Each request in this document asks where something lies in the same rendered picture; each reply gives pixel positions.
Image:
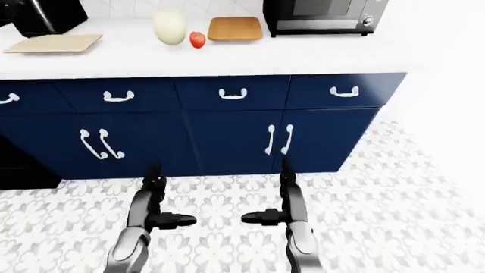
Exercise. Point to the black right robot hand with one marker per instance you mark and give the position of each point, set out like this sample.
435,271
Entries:
290,199

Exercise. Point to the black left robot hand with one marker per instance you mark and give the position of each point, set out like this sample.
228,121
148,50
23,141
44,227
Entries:
151,196

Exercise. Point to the red tomato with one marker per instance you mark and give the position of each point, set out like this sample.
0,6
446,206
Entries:
197,39

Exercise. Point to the pale green cantaloupe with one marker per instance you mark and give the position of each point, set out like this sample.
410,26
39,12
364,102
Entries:
169,27

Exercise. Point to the brown wooden cutting board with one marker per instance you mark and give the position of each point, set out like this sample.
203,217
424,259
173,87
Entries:
235,29

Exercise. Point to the light beige cutting board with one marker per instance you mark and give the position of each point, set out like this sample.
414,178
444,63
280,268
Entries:
55,43

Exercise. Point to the navy blue kitchen cabinet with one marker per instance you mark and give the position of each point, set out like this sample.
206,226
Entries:
212,125

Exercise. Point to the black dishwasher front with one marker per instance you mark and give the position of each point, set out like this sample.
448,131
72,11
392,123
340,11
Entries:
22,165

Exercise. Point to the black toaster oven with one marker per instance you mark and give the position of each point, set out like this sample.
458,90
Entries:
322,17

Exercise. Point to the black air fryer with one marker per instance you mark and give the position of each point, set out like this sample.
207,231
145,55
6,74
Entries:
47,17

